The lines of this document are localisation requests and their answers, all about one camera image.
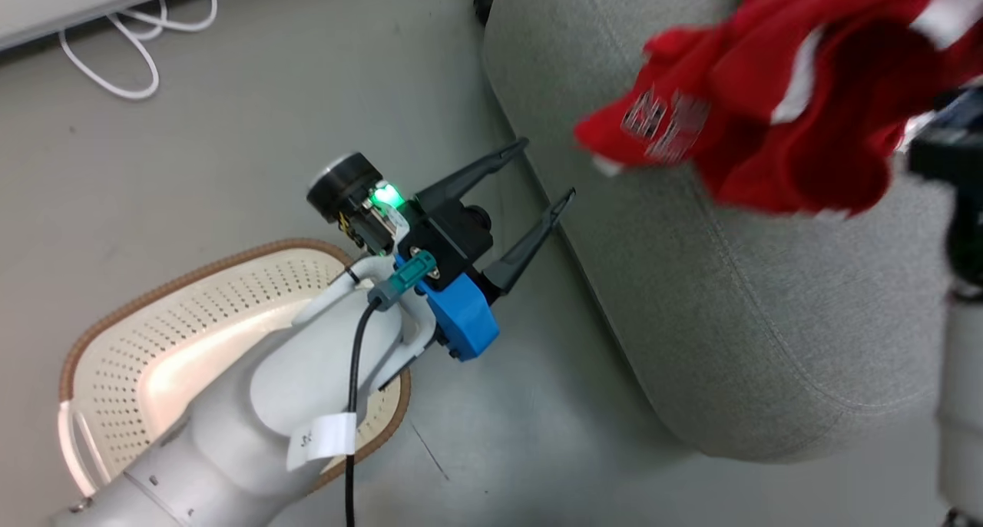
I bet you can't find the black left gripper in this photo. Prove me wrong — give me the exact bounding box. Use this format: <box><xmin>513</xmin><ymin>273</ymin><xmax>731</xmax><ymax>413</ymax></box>
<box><xmin>306</xmin><ymin>137</ymin><xmax>577</xmax><ymax>296</ymax></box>

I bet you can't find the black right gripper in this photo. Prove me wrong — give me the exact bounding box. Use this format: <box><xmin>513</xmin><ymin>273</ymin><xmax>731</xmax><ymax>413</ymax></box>
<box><xmin>908</xmin><ymin>88</ymin><xmax>983</xmax><ymax>288</ymax></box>

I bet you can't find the red clothing with white trim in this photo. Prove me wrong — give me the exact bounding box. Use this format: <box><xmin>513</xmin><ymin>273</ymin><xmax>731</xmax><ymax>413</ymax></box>
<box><xmin>574</xmin><ymin>0</ymin><xmax>983</xmax><ymax>220</ymax></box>

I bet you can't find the white perforated laundry basket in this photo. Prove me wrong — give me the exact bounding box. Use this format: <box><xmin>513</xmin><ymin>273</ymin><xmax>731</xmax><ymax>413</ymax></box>
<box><xmin>58</xmin><ymin>238</ymin><xmax>412</xmax><ymax>499</ymax></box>

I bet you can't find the grey fabric sofa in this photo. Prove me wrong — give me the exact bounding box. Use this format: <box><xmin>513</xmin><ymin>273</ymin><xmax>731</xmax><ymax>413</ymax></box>
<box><xmin>482</xmin><ymin>0</ymin><xmax>983</xmax><ymax>463</ymax></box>

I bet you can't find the white furniture panel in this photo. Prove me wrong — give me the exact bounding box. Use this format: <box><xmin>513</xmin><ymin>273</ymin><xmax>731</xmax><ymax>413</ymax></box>
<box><xmin>0</xmin><ymin>0</ymin><xmax>225</xmax><ymax>52</ymax></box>

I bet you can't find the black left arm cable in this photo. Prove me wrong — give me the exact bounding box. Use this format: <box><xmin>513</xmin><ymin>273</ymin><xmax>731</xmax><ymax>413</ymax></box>
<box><xmin>287</xmin><ymin>250</ymin><xmax>440</xmax><ymax>527</ymax></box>

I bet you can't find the white floor cable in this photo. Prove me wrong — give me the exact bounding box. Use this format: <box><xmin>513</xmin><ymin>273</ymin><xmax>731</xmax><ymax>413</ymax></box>
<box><xmin>58</xmin><ymin>0</ymin><xmax>219</xmax><ymax>101</ymax></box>

